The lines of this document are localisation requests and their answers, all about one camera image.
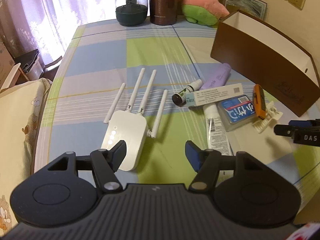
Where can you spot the blue label floss pick box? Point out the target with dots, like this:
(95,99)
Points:
(237,112)

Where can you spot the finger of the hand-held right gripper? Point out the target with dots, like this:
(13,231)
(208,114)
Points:
(282,130)
(300,123)

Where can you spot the orange and black tool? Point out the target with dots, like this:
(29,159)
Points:
(259,100)

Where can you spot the small brown spray bottle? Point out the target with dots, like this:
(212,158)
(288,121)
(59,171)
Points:
(183,93)

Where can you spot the brown cardboard carton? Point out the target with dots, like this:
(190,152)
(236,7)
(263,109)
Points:
(5,62)

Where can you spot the brown cardboard box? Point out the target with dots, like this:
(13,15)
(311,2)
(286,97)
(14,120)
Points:
(250,52)

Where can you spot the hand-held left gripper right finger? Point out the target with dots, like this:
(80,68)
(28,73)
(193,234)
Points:
(192,155)

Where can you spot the white medicine box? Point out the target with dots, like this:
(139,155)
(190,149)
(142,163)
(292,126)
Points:
(215,95)

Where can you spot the white plastic clip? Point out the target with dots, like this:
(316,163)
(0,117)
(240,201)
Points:
(271,117)

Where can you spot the glass jar with dark base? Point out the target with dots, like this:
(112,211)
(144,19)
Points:
(131,12)

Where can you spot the white squeeze tube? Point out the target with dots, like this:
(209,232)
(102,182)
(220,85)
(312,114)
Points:
(215,127)

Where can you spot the framed picture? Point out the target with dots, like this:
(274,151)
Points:
(247,3)

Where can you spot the pink star plush toy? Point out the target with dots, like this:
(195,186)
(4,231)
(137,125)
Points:
(200,2)

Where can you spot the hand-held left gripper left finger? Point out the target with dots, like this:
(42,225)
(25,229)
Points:
(119,153)

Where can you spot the white router with four antennas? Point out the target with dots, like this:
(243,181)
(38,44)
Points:
(127,130)

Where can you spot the brown metal canister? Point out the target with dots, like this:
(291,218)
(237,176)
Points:
(163,2)

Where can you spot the purple tube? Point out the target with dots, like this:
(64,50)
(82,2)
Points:
(217,76)

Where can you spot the checked tablecloth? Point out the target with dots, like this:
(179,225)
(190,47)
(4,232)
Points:
(150,55)

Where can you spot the purple sheer curtain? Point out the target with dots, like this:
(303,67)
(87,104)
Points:
(62,5)

